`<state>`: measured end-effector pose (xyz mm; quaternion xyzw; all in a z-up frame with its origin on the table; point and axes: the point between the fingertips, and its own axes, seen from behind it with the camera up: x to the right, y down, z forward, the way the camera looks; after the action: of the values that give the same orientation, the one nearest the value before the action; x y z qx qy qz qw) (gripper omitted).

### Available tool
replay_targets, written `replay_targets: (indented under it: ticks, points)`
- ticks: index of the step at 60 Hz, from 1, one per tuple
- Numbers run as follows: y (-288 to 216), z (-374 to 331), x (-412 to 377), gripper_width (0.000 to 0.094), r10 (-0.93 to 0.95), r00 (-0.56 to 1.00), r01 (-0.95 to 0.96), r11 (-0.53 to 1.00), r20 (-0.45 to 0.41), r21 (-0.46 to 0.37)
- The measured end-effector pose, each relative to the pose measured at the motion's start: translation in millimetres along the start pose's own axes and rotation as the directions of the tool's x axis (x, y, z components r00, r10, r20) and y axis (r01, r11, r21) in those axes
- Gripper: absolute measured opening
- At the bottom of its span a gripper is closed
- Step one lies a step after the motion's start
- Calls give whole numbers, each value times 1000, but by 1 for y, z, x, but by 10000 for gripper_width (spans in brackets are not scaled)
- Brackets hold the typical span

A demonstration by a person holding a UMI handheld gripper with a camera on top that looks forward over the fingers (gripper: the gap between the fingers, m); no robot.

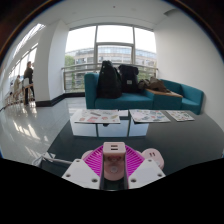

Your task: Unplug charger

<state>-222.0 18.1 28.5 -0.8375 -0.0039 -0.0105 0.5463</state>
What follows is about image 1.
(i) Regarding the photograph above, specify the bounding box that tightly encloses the small pink charger block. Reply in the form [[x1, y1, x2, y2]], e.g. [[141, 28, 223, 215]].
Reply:
[[102, 141, 128, 168]]

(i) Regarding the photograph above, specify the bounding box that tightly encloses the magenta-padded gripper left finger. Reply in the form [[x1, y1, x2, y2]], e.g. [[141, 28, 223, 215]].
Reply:
[[61, 144, 106, 191]]

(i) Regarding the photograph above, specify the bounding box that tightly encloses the wooden sofa side table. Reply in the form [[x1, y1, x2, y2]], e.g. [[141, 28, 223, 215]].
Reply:
[[145, 87, 184, 99]]

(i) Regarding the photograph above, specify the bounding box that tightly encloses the large black backpack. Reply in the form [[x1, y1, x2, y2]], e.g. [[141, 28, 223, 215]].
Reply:
[[96, 60, 123, 99]]

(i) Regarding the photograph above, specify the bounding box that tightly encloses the person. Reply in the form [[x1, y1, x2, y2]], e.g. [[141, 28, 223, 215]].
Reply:
[[12, 74, 22, 101], [22, 61, 35, 106]]

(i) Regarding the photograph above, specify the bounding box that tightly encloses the pink power strip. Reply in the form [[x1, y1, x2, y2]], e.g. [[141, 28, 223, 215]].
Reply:
[[81, 147, 165, 182]]

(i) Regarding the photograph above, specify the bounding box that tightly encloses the brown jacket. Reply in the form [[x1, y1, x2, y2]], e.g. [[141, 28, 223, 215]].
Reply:
[[137, 76, 171, 93]]

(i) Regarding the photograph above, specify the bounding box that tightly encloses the metal window railing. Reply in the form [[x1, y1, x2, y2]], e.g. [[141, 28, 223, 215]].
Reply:
[[61, 63, 158, 93]]

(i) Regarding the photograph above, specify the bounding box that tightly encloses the teal corner sofa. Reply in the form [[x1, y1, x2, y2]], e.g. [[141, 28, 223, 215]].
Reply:
[[83, 72, 205, 116]]

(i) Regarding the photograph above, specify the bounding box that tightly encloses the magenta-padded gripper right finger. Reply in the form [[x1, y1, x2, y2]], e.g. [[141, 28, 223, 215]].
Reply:
[[124, 145, 167, 190]]

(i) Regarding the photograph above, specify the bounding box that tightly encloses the black backpack with label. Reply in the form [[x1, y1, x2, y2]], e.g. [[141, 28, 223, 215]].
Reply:
[[117, 64, 140, 94]]

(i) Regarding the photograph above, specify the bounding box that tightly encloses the group of light chairs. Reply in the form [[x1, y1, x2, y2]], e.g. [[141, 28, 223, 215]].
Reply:
[[3, 83, 36, 108]]

